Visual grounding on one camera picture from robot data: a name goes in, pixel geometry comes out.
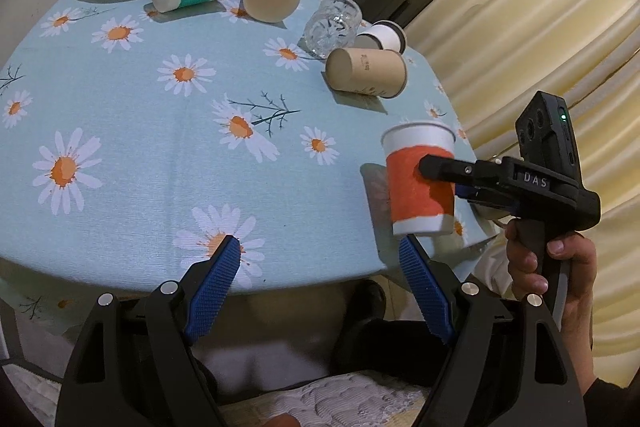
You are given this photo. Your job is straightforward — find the person's right forearm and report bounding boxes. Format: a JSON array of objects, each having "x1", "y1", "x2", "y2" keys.
[{"x1": 561, "y1": 293, "x2": 597, "y2": 395}]

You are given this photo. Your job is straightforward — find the orange sleeved paper cup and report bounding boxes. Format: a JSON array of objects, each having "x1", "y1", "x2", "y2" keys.
[{"x1": 381, "y1": 120, "x2": 454, "y2": 236}]

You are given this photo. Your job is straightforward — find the clear glass tumbler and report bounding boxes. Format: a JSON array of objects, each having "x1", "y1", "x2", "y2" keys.
[{"x1": 303, "y1": 0, "x2": 362, "y2": 60}]

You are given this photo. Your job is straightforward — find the daisy print blue tablecloth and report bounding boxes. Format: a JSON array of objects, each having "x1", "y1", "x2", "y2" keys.
[{"x1": 0, "y1": 0, "x2": 497, "y2": 338}]

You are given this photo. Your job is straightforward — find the brown kraft paper cup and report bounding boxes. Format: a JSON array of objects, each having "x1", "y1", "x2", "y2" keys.
[{"x1": 326, "y1": 48, "x2": 408, "y2": 98}]

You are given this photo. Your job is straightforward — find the cream curtain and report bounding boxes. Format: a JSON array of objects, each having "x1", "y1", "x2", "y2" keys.
[{"x1": 407, "y1": 0, "x2": 639, "y2": 386}]

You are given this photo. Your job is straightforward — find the person's right hand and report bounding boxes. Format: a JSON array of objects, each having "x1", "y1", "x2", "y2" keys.
[{"x1": 506, "y1": 220, "x2": 597, "y2": 329}]

